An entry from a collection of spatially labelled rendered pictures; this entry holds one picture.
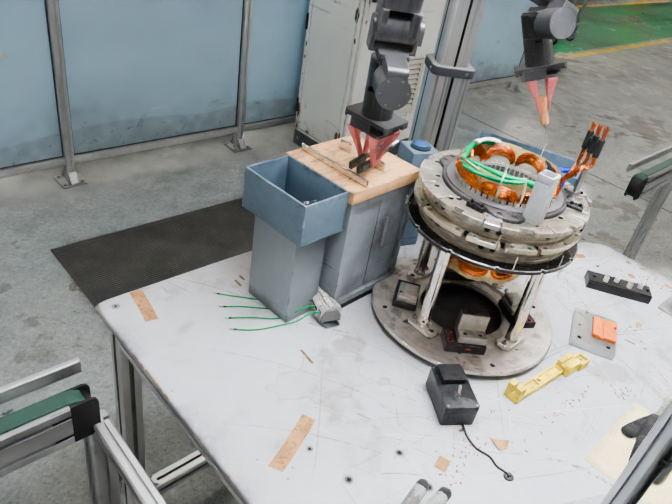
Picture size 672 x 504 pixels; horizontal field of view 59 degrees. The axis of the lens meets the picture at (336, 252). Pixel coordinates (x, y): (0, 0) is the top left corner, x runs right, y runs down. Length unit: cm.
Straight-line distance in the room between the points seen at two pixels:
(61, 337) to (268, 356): 133
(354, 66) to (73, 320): 193
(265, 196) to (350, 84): 234
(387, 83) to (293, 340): 51
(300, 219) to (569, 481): 62
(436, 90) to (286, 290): 67
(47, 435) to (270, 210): 52
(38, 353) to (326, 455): 148
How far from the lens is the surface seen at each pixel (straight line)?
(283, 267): 113
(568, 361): 129
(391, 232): 126
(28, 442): 110
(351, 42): 333
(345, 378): 110
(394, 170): 119
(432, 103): 155
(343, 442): 101
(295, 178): 117
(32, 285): 259
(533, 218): 105
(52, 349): 230
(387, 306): 125
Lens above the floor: 157
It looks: 34 degrees down
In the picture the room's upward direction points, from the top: 10 degrees clockwise
